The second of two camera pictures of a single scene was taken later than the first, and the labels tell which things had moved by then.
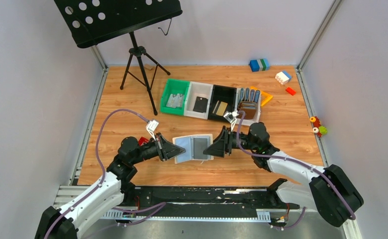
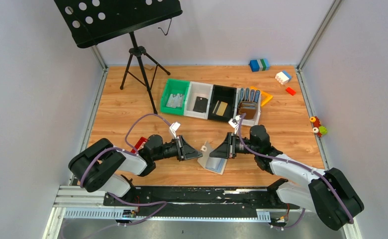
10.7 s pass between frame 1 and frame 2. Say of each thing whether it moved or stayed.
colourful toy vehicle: stayed
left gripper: moved
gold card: stayed
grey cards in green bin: stayed
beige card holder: moved
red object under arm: stayed
